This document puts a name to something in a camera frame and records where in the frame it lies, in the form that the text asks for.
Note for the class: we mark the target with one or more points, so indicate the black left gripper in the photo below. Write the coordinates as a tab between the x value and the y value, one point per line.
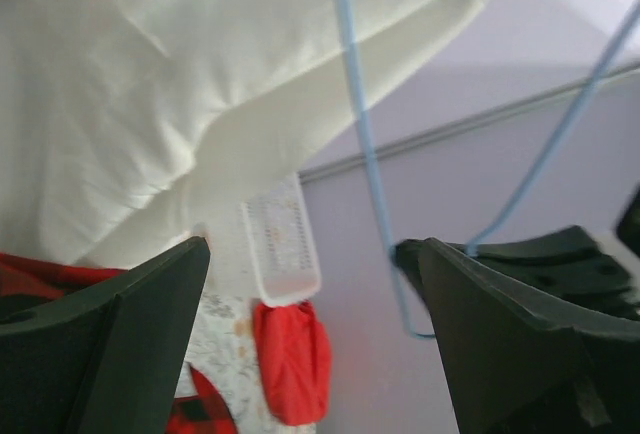
519	359

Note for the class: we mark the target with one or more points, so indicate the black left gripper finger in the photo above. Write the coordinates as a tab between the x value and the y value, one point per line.
105	334

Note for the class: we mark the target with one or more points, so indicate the red black plaid shirt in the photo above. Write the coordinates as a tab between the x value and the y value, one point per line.
100	334

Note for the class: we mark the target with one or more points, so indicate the light blue wire hanger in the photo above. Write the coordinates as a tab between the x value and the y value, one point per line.
602	75

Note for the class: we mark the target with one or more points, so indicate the white long-sleeve shirt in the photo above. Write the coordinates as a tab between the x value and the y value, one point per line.
125	123

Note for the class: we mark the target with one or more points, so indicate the floral table cover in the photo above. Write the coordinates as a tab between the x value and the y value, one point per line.
222	351

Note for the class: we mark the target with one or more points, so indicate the red cloth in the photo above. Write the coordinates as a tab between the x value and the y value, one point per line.
295	361

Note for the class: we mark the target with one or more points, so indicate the white plastic basket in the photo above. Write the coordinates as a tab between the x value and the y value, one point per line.
281	245

